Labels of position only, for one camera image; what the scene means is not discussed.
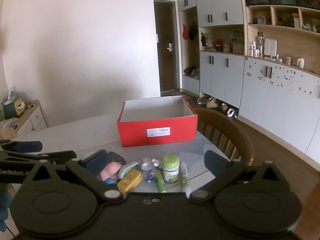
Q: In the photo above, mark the white rectangular containers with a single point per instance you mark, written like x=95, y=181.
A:
x=270, y=47

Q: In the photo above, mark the person's left hand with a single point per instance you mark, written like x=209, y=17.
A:
x=5, y=203

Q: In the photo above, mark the silver door lock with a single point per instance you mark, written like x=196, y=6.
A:
x=170, y=45

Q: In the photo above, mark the white upper cabinet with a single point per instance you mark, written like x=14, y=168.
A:
x=217, y=2

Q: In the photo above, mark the green highlighter pen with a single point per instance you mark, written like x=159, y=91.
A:
x=161, y=183

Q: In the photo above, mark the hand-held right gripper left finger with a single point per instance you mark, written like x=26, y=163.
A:
x=96, y=161

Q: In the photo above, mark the clear plastic bag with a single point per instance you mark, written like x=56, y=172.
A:
x=8, y=123

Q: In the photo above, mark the brown cardboard box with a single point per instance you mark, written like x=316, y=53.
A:
x=7, y=133

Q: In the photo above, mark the grey slippers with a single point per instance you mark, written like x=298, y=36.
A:
x=202, y=100

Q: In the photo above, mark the patterned gift box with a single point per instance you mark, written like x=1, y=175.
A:
x=237, y=43

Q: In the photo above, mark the patterned mug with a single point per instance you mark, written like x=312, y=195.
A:
x=287, y=60

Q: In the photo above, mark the yellow box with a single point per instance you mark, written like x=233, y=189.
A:
x=130, y=181

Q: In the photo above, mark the white and green marker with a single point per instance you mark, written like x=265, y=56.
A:
x=184, y=175

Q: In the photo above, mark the clear pitcher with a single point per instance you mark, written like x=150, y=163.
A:
x=259, y=45

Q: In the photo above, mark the red hanging bag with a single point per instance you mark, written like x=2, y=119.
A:
x=185, y=32

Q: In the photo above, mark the white lidded jug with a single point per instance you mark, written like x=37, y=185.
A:
x=300, y=63

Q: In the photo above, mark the brown entry door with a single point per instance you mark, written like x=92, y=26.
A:
x=165, y=67

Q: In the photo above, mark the small white shoe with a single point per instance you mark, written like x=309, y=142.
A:
x=230, y=112
x=224, y=107

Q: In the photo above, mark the red cardboard box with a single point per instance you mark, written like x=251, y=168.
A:
x=135, y=135

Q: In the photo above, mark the stickered white sideboard cabinet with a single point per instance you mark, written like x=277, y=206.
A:
x=282, y=105

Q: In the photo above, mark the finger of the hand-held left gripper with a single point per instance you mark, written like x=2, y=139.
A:
x=28, y=146
x=55, y=156

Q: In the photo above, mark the white lower cabinet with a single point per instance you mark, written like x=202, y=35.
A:
x=220, y=77

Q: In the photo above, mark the white sunglasses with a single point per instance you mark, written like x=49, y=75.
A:
x=30, y=106

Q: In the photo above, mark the dark round mat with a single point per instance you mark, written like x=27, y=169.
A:
x=117, y=158

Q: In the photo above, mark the wooden open shelf unit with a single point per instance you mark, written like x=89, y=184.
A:
x=287, y=36

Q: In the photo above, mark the clear jar with silver lid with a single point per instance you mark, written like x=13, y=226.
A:
x=148, y=172

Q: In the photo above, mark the white shoe bench cabinet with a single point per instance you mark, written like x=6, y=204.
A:
x=190, y=83

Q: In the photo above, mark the green tissue box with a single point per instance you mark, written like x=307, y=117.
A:
x=12, y=106

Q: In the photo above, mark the wooden chair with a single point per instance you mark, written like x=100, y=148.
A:
x=240, y=140

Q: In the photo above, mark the green-lid jar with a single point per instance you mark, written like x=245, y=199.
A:
x=170, y=172

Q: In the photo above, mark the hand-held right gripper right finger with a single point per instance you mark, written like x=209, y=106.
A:
x=215, y=163

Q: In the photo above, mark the dark plush toy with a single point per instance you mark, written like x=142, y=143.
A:
x=204, y=39

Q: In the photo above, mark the pink and white shoes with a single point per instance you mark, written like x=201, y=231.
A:
x=212, y=103

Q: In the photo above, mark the red toy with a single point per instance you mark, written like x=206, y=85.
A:
x=218, y=43

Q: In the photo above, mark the white side cabinet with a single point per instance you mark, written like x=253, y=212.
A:
x=33, y=122

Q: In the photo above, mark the pink heart-shaped box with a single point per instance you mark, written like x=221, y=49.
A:
x=111, y=170

